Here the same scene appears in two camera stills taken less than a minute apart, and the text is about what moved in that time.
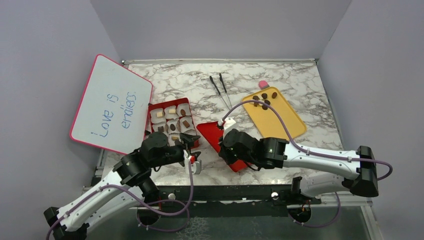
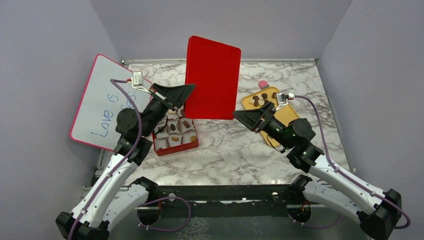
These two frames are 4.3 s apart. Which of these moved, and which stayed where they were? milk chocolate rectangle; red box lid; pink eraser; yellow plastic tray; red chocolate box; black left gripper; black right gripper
Moved: black right gripper; red box lid; black left gripper
Stayed: red chocolate box; yellow plastic tray; pink eraser; milk chocolate rectangle
